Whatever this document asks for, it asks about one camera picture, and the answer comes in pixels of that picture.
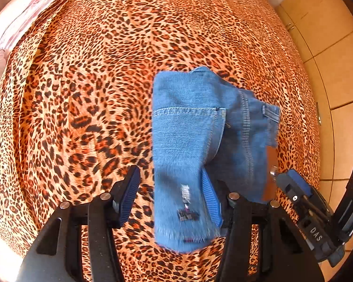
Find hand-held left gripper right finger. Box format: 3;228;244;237
201;167;325;282

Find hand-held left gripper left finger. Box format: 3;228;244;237
16;165;141;282

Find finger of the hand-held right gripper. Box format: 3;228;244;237
287;169;312;198
276;172;302;209

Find blue denim pants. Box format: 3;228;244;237
151;66;281;253

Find leopard print blanket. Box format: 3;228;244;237
0;0;321;282

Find pale bed sheet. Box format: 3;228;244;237
0;0;103;106

